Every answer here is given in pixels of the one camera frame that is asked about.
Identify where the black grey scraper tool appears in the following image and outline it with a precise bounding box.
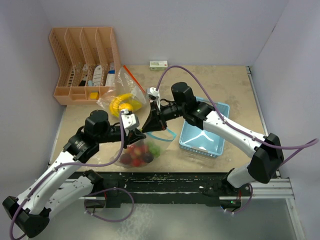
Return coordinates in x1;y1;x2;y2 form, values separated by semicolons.
78;63;88;87

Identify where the green white small box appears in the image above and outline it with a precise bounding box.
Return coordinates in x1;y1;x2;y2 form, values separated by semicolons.
149;60;168;71

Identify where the yellow grey eraser block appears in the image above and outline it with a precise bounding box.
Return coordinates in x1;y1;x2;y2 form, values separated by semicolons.
89;92;100;100

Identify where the green grape bunch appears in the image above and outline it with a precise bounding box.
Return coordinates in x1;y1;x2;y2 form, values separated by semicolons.
147;142;161;158

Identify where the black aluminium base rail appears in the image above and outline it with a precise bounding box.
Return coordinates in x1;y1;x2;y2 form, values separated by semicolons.
85;172;294;210

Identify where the light blue plastic basket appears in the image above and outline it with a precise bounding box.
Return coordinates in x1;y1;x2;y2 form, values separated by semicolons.
178;96;231;158

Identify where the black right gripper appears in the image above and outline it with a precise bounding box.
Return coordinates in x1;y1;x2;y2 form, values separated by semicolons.
141;100;186;133

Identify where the yellow banana bunch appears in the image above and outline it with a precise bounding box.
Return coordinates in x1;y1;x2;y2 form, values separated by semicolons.
109;93;138;117

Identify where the peach desk organizer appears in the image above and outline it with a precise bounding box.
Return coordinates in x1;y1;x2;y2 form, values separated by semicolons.
49;26;122;106

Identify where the clear blue-zipper bag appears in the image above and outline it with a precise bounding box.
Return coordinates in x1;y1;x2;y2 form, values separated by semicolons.
114;128;177;168

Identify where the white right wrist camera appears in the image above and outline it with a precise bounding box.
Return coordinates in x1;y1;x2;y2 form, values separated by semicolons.
146;87;161;109

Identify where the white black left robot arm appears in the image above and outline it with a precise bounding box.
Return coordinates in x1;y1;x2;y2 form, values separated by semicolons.
2;109;146;239

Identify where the yellow mango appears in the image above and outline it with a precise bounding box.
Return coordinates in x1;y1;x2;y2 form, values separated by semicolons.
118;102;134;111

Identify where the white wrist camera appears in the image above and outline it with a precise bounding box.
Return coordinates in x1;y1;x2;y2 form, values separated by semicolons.
120;108;140;136
146;87;161;109

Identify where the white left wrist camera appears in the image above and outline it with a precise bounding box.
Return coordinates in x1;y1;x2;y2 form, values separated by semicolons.
120;108;140;136

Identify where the dark purple plum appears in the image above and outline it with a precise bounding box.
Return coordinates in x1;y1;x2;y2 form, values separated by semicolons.
142;152;154;164

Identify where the clear orange-zipper bag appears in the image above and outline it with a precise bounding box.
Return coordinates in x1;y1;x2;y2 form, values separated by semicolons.
97;65;147;114

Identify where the white striped card pack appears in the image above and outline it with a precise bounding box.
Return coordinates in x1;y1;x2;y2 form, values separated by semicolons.
92;65;103;86

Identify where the white blue boxed item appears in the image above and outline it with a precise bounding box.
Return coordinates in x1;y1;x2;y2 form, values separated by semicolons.
104;62;116;87

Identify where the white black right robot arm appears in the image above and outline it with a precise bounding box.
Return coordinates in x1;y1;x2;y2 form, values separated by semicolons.
142;82;284;196

